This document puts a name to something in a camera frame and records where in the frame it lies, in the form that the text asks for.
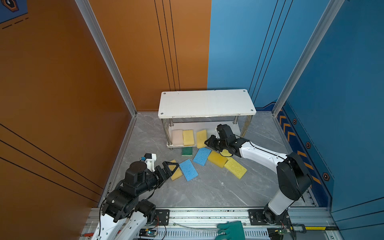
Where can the small circuit board right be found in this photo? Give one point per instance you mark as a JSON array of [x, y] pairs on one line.
[[278, 234]]

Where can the small circuit board left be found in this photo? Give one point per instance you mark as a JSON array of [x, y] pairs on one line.
[[151, 233]]

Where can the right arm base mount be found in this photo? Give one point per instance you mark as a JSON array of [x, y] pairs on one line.
[[258, 216]]

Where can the green scouring sponge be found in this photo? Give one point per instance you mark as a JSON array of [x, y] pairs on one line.
[[187, 152]]

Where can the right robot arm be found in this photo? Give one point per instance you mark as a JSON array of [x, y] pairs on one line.
[[294, 177]]

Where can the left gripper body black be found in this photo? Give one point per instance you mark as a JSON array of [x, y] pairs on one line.
[[153, 179]]

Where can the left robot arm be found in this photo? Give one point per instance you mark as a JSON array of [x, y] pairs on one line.
[[123, 215]]

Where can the yellow-green sponge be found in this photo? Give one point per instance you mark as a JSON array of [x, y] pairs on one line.
[[226, 154], [235, 168]]

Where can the pale pink foam sponge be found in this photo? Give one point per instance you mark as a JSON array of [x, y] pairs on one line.
[[177, 138]]

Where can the yellow foam sponge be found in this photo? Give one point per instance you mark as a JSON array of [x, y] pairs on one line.
[[188, 138], [177, 174], [202, 136]]

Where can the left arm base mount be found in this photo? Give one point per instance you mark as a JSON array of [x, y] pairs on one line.
[[161, 217]]

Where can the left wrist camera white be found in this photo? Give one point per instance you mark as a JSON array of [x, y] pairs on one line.
[[150, 160]]

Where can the green rubber glove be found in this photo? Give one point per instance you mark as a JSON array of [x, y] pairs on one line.
[[230, 231]]

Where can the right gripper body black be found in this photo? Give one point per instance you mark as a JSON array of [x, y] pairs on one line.
[[225, 143]]

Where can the blue sponge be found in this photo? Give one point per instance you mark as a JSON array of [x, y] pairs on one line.
[[188, 170], [202, 156]]

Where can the blue sponge lower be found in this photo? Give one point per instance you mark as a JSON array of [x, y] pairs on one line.
[[188, 170]]

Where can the blue sponge upper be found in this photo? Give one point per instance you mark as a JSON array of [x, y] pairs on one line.
[[202, 156]]

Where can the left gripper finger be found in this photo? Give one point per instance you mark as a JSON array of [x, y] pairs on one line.
[[164, 175], [169, 168]]

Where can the thick yellow sponge centre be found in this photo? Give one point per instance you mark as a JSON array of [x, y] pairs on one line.
[[217, 159]]

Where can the white two-tier shelf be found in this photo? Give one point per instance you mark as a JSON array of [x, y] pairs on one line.
[[205, 110]]

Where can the small circuit board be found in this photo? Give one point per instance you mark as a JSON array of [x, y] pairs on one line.
[[278, 234], [151, 233]]

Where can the yellow foam sponge front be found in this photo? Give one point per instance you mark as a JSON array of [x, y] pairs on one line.
[[188, 138]]

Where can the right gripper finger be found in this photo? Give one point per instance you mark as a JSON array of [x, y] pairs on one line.
[[216, 146], [212, 138]]

